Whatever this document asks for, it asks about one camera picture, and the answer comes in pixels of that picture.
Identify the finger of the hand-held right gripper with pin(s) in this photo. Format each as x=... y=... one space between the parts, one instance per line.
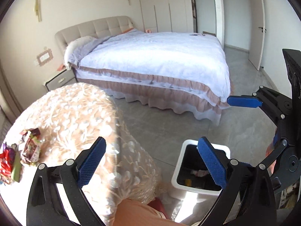
x=244 y=101
x=277 y=137

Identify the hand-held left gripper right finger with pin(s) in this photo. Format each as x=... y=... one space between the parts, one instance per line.
x=211 y=162

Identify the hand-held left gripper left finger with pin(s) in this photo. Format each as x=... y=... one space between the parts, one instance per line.
x=91 y=162

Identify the white square trash bin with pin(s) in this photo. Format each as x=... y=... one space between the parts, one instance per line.
x=181 y=186

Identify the patterned red white wrapper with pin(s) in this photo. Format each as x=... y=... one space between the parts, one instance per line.
x=30 y=150

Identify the green wrapper strip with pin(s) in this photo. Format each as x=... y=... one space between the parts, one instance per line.
x=17 y=168

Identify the red snack wrapper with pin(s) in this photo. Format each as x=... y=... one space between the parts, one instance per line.
x=6 y=162

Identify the pink crumpled paper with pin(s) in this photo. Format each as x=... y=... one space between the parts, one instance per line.
x=199 y=172

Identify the yellow scrap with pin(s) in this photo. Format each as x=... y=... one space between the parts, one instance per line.
x=188 y=182

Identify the table with lace cloth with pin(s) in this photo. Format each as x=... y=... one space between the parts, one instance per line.
x=77 y=122

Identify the white room door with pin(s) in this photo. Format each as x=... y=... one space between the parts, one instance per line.
x=256 y=26

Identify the red slipper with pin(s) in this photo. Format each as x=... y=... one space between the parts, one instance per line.
x=160 y=208

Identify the person's orange clad leg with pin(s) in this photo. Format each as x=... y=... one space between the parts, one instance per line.
x=141 y=213

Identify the white bedside cabinet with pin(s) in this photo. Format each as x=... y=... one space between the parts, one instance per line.
x=60 y=80

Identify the bed with beige headboard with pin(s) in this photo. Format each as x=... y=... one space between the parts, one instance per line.
x=141 y=75

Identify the white duvet with pink frill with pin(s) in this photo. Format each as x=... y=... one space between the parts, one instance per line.
x=152 y=56

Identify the white pillow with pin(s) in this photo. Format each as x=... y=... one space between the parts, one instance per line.
x=76 y=46

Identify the white wardrobe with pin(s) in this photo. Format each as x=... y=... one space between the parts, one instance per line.
x=164 y=7

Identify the pink framed wall switch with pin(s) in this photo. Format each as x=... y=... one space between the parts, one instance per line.
x=44 y=57

